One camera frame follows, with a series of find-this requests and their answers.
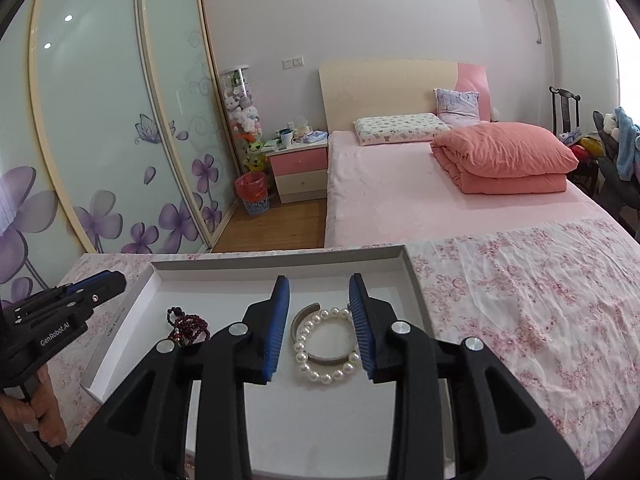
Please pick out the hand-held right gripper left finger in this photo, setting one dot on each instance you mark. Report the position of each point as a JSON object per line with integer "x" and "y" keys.
{"x": 277, "y": 325}

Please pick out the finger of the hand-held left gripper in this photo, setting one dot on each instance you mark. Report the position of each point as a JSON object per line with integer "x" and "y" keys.
{"x": 102, "y": 284}

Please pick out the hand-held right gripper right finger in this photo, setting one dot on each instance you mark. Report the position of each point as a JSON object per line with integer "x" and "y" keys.
{"x": 361, "y": 325}

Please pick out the silver bangle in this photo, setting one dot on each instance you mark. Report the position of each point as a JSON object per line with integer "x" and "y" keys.
{"x": 295, "y": 327}

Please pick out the white cardboard tray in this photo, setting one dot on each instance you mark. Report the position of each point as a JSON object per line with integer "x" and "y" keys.
{"x": 320, "y": 280}

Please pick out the person's left hand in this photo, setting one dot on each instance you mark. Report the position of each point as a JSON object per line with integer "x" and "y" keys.
{"x": 47, "y": 410}

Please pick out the bed with pink sheet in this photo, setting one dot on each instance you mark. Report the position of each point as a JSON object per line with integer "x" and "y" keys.
{"x": 390, "y": 195}

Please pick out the pink and cream nightstand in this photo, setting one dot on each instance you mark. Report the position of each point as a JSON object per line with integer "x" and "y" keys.
{"x": 297, "y": 170}

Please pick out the pink floral cloth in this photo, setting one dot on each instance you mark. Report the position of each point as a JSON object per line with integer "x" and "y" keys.
{"x": 525, "y": 310}

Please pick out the floral glass sliding wardrobe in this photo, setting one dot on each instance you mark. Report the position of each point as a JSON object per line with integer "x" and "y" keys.
{"x": 100, "y": 110}

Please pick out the white mug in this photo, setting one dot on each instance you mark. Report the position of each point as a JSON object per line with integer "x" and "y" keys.
{"x": 285, "y": 138}

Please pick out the blue wipes pack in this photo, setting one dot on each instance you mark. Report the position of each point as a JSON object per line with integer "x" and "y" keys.
{"x": 316, "y": 136}

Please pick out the patterned white pillow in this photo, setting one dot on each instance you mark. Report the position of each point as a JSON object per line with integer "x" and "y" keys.
{"x": 395, "y": 129}

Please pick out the plush toy display tube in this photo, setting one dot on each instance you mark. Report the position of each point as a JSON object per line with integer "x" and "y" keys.
{"x": 242, "y": 110}

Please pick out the folded coral quilt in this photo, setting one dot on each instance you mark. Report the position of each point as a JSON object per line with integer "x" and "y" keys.
{"x": 500, "y": 155}

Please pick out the cream and pink headboard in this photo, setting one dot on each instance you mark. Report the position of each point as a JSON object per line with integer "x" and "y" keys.
{"x": 380, "y": 87}

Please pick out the purple floral cushion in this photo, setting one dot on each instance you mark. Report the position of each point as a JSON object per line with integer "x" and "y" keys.
{"x": 457, "y": 105}

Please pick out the grey office chair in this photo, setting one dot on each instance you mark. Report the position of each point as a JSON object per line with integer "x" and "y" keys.
{"x": 607, "y": 175}

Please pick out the colourful toys pile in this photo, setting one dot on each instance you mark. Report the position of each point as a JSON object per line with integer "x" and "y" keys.
{"x": 587, "y": 146}

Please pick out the dark wooden chair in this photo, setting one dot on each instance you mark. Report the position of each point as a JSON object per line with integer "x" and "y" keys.
{"x": 565, "y": 110}

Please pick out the white plush toy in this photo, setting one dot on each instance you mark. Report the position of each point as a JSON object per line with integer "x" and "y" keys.
{"x": 610, "y": 124}

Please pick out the light blue garment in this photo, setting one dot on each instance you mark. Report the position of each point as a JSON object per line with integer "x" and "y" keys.
{"x": 627, "y": 145}

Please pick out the air conditioner pipe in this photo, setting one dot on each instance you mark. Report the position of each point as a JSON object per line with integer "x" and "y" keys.
{"x": 539, "y": 10}

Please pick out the white wall switch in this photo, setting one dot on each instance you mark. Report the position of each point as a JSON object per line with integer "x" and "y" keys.
{"x": 293, "y": 63}

